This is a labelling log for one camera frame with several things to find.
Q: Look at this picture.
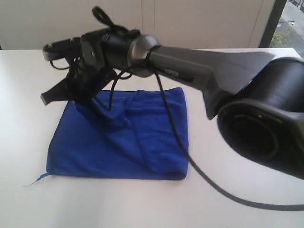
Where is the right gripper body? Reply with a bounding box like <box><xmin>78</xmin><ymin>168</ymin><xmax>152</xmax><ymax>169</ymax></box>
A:
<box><xmin>64</xmin><ymin>57</ymin><xmax>117</xmax><ymax>102</ymax></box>

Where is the blue towel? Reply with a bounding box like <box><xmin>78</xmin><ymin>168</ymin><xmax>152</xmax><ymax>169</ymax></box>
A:
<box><xmin>23</xmin><ymin>87</ymin><xmax>190</xmax><ymax>188</ymax></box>

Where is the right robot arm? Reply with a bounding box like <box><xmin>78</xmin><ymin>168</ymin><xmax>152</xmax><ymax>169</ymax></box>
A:
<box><xmin>41</xmin><ymin>28</ymin><xmax>304</xmax><ymax>179</ymax></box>

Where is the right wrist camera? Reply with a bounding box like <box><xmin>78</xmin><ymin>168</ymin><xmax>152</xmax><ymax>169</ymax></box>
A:
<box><xmin>42</xmin><ymin>37</ymin><xmax>82</xmax><ymax>61</ymax></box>

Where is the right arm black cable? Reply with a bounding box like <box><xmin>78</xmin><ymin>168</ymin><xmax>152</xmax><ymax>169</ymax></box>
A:
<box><xmin>92</xmin><ymin>6</ymin><xmax>304</xmax><ymax>211</ymax></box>

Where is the black window frame post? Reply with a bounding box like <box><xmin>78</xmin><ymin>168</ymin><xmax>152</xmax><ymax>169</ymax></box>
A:
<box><xmin>258</xmin><ymin>0</ymin><xmax>287</xmax><ymax>48</ymax></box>

